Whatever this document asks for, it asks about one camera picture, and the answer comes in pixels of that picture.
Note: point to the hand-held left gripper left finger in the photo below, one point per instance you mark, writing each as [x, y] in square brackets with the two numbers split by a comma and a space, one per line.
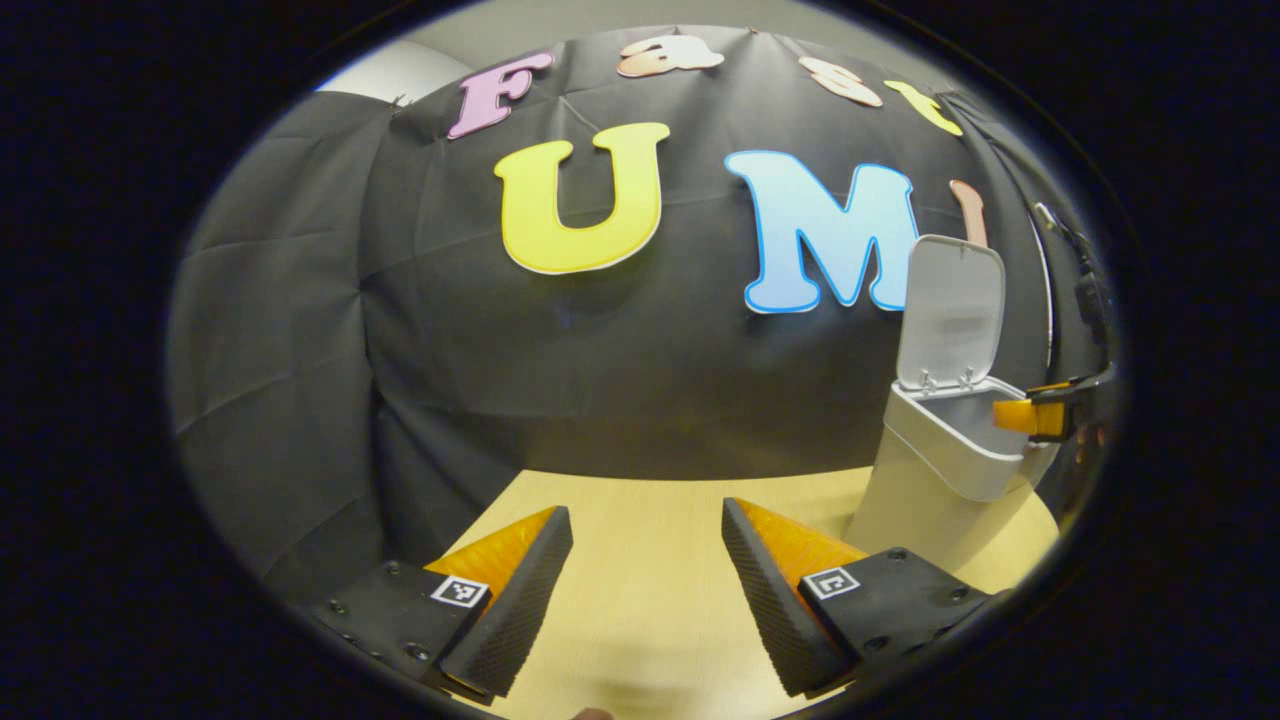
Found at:
[520, 610]

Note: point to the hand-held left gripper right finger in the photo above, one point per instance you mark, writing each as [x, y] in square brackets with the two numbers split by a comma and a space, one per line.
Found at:
[775, 610]

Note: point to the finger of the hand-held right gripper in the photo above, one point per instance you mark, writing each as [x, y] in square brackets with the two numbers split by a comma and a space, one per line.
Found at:
[1020, 415]

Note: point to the white desktop garbage bin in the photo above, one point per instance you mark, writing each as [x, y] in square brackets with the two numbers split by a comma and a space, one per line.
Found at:
[920, 500]

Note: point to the wooden desktop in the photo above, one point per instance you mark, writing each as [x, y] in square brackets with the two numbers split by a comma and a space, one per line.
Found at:
[650, 560]

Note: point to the black backdrop cloth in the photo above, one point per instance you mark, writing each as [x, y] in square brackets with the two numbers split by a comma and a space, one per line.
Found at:
[500, 380]

